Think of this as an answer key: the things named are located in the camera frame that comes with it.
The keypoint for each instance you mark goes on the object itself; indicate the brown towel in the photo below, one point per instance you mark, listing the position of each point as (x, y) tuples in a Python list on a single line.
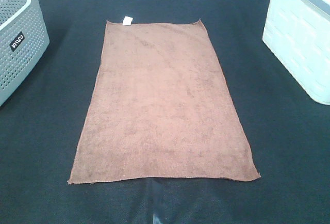
[(161, 108)]

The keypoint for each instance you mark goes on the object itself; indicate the grey tape strip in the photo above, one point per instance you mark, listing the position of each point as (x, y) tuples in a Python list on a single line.
[(157, 201)]

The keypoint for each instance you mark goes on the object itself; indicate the black table cloth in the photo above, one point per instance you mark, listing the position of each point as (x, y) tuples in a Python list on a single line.
[(41, 124)]

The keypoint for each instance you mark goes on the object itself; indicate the white plastic storage bin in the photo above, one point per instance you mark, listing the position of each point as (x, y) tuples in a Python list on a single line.
[(297, 33)]

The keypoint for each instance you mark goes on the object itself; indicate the grey perforated laundry basket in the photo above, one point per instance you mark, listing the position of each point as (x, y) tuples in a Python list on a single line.
[(24, 39)]

